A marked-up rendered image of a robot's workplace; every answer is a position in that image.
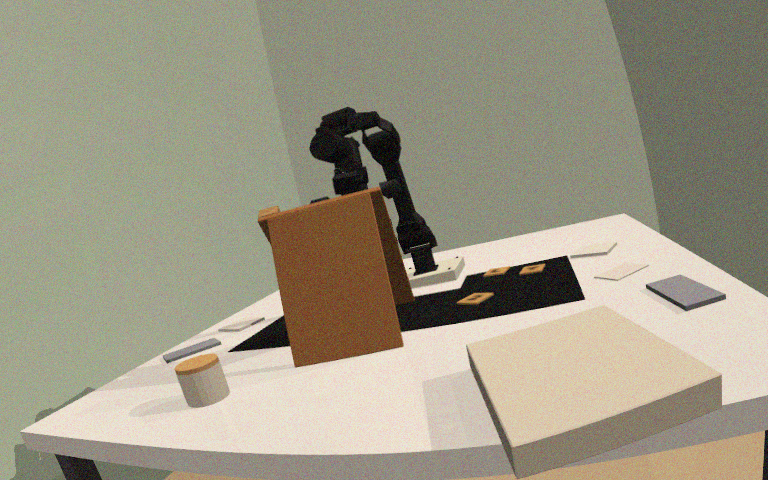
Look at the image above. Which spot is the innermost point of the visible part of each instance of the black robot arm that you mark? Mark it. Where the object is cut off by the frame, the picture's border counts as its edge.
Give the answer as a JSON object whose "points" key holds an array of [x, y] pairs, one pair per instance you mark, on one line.
{"points": [[329, 144]]}

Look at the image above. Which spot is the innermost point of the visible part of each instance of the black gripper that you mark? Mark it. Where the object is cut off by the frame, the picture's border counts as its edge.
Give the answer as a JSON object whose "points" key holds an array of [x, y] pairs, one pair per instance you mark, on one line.
{"points": [[390, 188]]}

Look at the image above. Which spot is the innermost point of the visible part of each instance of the grey cylindrical canister with tan lid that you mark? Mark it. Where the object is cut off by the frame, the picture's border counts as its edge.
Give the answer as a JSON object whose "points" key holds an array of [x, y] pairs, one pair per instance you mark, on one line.
{"points": [[202, 380]]}

